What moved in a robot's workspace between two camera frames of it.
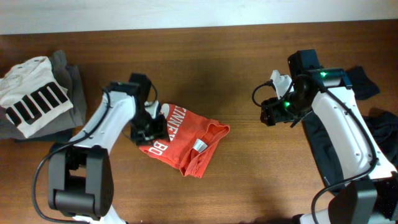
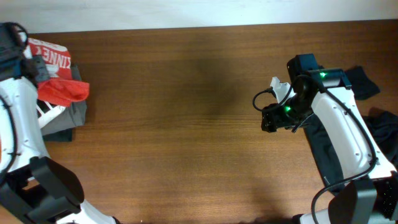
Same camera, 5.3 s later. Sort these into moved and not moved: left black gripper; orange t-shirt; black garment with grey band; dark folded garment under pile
Moved: left black gripper; orange t-shirt
Not moved: dark folded garment under pile; black garment with grey band
